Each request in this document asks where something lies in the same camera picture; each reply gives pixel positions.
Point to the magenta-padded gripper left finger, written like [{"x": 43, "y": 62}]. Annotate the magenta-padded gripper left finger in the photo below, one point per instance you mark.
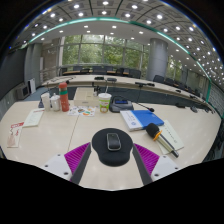
[{"x": 76, "y": 157}]

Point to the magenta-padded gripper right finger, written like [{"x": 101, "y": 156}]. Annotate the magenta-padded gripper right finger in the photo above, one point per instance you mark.
[{"x": 147, "y": 158}]

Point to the black computer mouse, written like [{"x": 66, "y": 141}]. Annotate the black computer mouse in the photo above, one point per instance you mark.
[{"x": 113, "y": 141}]

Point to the black mouse pad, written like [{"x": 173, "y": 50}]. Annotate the black mouse pad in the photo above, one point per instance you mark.
[{"x": 100, "y": 146}]

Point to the white printed paper sheet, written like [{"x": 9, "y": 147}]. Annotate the white printed paper sheet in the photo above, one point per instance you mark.
[{"x": 173, "y": 136}]

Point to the blue and white book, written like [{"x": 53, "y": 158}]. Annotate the blue and white book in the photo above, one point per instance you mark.
[{"x": 143, "y": 118}]

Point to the colourful sticker sheet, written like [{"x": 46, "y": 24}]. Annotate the colourful sticker sheet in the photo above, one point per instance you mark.
[{"x": 81, "y": 111}]

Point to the white lidded ceramic mug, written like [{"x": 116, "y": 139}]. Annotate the white lidded ceramic mug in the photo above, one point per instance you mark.
[{"x": 55, "y": 103}]

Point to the red thermos bottle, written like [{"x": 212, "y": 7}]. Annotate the red thermos bottle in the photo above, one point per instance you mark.
[{"x": 64, "y": 100}]

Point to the cream paper sheet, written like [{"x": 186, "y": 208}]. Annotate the cream paper sheet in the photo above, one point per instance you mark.
[{"x": 33, "y": 117}]

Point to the white storage box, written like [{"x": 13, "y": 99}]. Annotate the white storage box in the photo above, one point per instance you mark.
[{"x": 85, "y": 98}]

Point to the green printed paper cup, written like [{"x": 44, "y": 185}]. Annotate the green printed paper cup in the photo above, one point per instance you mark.
[{"x": 104, "y": 103}]

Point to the stack of white paper cups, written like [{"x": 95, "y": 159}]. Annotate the stack of white paper cups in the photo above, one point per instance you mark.
[{"x": 45, "y": 102}]

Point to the red and white brochure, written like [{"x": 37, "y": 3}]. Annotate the red and white brochure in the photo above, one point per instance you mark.
[{"x": 15, "y": 135}]

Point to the white standing panel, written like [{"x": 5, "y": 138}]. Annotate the white standing panel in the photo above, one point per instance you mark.
[{"x": 32, "y": 85}]

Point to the grey monitor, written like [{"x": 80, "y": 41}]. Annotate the grey monitor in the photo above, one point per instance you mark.
[{"x": 22, "y": 92}]

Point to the dark office chairs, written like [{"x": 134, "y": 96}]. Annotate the dark office chairs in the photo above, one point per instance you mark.
[{"x": 135, "y": 72}]

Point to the ceiling lights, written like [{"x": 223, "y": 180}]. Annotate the ceiling lights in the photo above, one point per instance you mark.
[{"x": 105, "y": 12}]

